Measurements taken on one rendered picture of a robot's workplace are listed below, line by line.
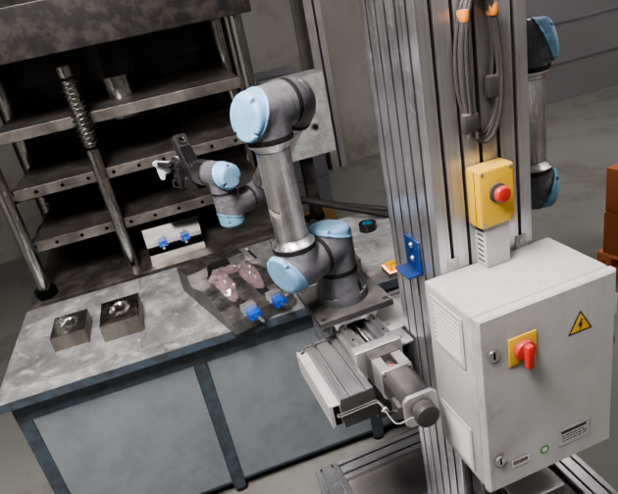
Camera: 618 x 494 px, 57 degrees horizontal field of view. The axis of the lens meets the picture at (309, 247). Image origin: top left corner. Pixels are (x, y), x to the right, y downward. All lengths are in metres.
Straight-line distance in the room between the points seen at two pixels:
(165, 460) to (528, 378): 1.58
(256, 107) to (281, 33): 4.66
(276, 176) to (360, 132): 5.00
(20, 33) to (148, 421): 1.58
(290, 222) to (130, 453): 1.32
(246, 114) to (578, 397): 0.98
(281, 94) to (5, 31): 1.50
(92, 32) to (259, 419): 1.70
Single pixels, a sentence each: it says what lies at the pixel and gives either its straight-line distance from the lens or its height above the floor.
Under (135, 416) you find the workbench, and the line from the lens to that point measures 2.33.
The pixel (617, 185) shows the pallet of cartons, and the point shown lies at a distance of 3.59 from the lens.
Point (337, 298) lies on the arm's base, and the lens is 1.61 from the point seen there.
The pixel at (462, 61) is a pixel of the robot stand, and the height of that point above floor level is 1.69.
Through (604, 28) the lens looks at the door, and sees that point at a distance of 8.00.
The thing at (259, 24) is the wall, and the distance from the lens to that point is 5.91.
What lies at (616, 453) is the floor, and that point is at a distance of 2.67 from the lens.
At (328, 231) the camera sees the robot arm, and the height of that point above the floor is 1.27.
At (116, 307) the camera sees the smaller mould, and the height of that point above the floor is 0.86.
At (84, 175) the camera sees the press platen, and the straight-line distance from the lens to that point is 2.79.
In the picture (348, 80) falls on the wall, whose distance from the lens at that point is 6.24.
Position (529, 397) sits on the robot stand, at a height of 0.99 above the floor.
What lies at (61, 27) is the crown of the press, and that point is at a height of 1.89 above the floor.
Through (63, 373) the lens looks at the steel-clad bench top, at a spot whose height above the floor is 0.80.
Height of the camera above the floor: 1.88
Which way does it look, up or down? 25 degrees down
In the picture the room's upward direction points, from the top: 12 degrees counter-clockwise
